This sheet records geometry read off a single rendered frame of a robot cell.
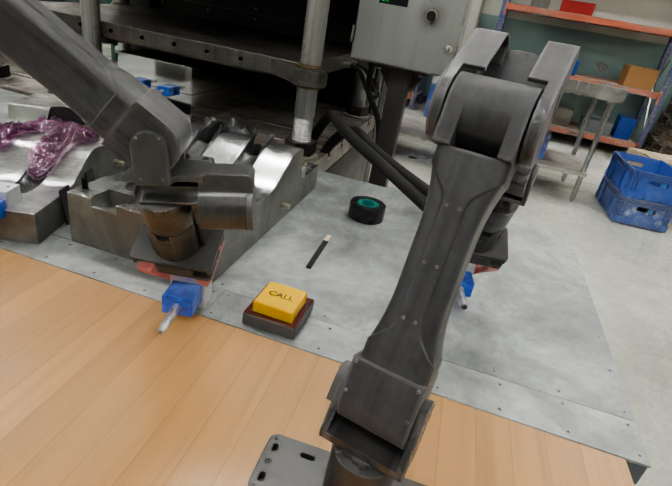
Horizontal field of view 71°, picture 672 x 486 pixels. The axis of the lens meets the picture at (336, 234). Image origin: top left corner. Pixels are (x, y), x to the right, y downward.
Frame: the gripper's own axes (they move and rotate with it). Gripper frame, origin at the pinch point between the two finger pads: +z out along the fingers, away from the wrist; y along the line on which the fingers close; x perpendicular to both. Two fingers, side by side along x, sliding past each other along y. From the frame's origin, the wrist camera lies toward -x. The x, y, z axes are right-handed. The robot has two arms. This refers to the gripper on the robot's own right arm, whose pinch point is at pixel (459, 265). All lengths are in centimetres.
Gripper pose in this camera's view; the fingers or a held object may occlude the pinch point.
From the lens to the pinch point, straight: 86.7
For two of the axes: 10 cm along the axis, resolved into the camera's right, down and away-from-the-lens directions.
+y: -9.8, -1.9, 0.4
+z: -0.7, 5.5, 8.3
